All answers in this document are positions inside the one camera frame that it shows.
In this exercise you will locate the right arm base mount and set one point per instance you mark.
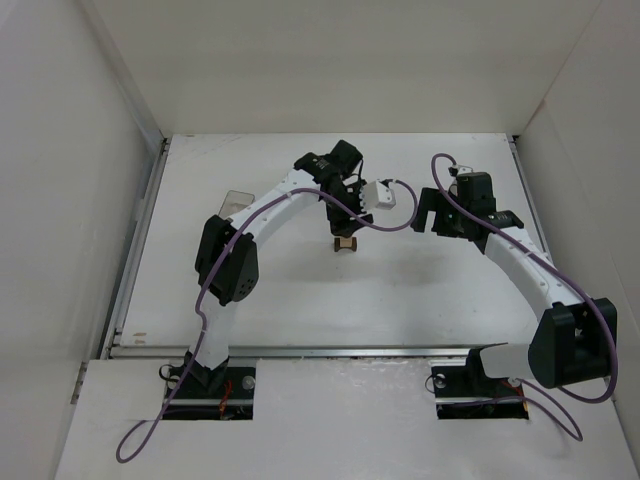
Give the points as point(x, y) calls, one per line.
point(461, 394)

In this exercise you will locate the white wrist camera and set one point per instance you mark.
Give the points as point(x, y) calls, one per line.
point(456, 170)
point(377, 195)

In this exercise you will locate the dark wood arch block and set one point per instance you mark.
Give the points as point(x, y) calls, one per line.
point(355, 246)

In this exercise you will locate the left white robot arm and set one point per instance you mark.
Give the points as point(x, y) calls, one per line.
point(227, 256)

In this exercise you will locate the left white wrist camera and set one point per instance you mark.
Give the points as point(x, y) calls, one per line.
point(377, 195)

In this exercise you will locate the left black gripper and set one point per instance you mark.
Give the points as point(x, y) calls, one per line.
point(344, 220)

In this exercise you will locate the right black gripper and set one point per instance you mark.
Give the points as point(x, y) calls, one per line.
point(439, 215)

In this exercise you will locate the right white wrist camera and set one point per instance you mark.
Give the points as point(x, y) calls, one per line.
point(456, 170)

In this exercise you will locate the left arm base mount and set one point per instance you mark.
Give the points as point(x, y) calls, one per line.
point(231, 400)

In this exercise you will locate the clear plastic box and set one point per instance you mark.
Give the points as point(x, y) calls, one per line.
point(234, 202)

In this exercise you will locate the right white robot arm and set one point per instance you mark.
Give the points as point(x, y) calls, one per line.
point(575, 334)

